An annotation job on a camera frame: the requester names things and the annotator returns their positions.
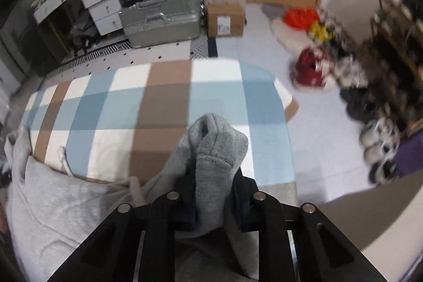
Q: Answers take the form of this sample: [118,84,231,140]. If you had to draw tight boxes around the orange plastic bag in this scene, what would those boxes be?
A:
[284,7,320,28]

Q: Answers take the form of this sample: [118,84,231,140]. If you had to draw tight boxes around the labelled cardboard box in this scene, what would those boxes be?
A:
[206,3,247,37]

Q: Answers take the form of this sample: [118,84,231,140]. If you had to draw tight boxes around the grey door mat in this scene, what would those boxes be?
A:
[261,3,288,20]

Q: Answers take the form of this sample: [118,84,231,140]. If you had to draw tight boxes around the white fluffy mat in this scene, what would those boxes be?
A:
[269,18,313,51]

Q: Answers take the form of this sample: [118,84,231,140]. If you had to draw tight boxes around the red sneaker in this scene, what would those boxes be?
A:
[294,47,336,87]

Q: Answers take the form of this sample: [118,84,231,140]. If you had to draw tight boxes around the silver aluminium suitcase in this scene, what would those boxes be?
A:
[118,0,203,48]

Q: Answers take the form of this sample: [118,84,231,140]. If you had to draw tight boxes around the pile of floor shoes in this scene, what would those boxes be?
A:
[311,9,407,185]

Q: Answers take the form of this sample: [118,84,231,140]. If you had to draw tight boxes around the purple plastic bag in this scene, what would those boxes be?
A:
[395,133,423,178]

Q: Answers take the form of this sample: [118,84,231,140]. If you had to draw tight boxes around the blue and brown checked blanket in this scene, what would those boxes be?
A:
[20,59,300,203]

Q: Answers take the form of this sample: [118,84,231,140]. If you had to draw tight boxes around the wooden shoe rack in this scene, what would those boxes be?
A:
[370,0,423,137]

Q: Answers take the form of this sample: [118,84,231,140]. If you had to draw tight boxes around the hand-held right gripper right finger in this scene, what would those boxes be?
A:
[231,168,389,282]

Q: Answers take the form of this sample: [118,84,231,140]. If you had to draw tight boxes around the grey hoodie with red print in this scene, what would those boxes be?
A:
[5,113,261,282]

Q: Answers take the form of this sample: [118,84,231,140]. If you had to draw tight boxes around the yellow shoes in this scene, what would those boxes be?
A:
[309,21,334,41]

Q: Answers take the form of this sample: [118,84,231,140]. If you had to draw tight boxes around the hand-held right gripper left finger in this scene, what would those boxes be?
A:
[46,170,199,282]

